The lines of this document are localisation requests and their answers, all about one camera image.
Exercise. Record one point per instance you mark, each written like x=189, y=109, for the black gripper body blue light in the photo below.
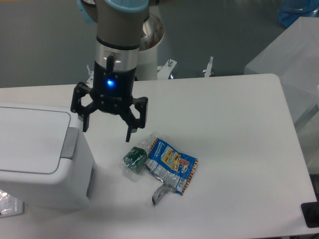
x=112, y=90

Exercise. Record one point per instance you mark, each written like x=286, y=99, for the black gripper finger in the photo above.
x=141, y=105
x=81, y=90

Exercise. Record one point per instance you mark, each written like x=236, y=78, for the white push-lid trash can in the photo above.
x=45, y=159

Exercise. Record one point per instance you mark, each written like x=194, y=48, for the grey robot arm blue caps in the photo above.
x=118, y=40

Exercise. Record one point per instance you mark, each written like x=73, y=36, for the crushed clear green-label bottle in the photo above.
x=133, y=163

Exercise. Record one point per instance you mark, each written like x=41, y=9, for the blue snack wrapper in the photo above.
x=174, y=169

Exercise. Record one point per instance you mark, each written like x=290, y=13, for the clear plastic bag bottom left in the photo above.
x=10, y=206

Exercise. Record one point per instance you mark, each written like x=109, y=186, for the blue water jug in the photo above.
x=291, y=10

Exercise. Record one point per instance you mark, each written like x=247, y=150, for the black device table edge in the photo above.
x=310, y=212

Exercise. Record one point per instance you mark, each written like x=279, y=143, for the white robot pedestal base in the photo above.
x=146, y=59

